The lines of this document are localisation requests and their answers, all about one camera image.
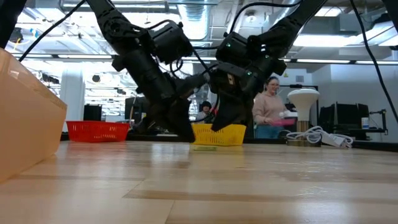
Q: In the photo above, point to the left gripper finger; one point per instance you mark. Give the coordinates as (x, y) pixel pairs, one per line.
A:
(177, 121)

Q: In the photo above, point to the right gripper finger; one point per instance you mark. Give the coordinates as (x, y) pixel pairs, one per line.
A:
(231, 112)

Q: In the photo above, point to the yellow sticky note pad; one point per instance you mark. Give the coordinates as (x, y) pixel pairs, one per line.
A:
(203, 148)

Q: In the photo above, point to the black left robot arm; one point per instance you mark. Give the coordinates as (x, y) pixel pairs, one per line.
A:
(115, 25)

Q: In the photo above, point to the person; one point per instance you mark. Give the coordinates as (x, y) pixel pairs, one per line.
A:
(205, 110)
(267, 105)

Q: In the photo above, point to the yellow plastic basket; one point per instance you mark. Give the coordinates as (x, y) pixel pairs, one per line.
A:
(217, 135)

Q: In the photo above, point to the black computer monitor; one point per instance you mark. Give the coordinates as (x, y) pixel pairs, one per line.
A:
(132, 107)

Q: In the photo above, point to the pink flat object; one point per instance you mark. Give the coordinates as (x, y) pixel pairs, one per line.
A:
(281, 122)

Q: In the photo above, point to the red plastic basket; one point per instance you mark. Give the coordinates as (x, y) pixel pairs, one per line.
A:
(96, 132)

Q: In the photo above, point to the black partition panel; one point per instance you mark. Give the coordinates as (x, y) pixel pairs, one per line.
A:
(342, 118)

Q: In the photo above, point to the white bottle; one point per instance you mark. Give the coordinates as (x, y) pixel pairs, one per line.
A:
(365, 123)

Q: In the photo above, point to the orange translucent plastic bin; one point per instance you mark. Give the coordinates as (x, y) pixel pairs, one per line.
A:
(28, 124)

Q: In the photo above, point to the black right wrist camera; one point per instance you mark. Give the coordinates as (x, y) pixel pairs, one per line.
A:
(231, 46)

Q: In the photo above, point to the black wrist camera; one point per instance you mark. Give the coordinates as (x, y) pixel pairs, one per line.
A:
(231, 46)
(171, 42)

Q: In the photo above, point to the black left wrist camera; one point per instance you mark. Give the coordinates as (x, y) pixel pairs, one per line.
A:
(171, 42)

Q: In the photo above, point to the silver air duct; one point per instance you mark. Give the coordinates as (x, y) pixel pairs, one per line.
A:
(199, 18)

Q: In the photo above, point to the black ceiling camera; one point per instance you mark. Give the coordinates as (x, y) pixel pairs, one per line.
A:
(16, 35)

